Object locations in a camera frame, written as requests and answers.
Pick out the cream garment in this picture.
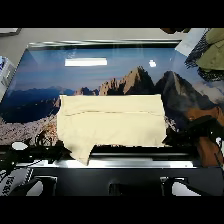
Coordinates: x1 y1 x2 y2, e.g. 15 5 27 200
55 93 168 167

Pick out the black checked garment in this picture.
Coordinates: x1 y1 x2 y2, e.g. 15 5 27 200
184 29 224 83

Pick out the brown garment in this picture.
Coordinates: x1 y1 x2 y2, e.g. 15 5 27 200
185 105 224 168

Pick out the olive green garment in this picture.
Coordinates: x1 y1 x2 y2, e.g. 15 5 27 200
195 28 224 72

